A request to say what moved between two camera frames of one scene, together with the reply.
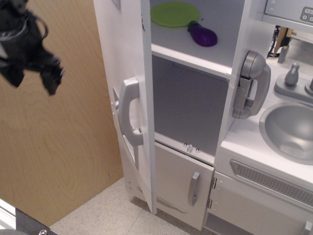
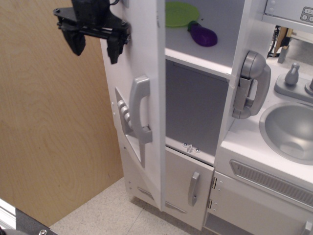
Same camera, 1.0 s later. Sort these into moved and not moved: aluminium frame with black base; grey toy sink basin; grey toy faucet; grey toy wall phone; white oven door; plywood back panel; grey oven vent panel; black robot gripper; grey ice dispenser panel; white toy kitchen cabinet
Moved: grey ice dispenser panel; black robot gripper
Not moved: grey toy sink basin; grey toy faucet; white toy kitchen cabinet; white oven door; aluminium frame with black base; grey oven vent panel; grey toy wall phone; plywood back panel
